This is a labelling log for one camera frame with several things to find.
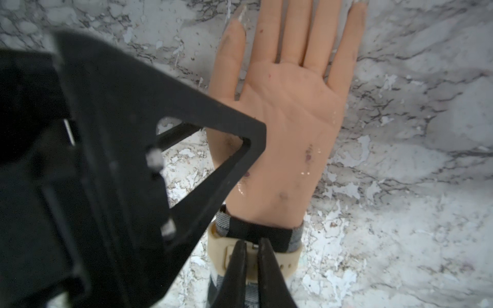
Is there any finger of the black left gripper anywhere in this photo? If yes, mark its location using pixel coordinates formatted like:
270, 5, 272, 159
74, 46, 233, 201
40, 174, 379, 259
52, 30, 266, 307

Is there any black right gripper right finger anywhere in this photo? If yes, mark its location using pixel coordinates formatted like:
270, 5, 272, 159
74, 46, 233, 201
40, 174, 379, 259
258, 238, 297, 308

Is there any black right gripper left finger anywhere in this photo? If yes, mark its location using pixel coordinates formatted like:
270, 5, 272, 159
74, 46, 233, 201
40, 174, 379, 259
211, 240, 247, 308

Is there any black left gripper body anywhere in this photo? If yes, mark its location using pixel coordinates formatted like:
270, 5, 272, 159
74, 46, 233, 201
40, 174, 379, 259
1, 50, 92, 307

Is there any black white checkered sleeve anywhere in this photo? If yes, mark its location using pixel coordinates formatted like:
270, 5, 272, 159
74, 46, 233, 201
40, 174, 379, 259
206, 206, 304, 307

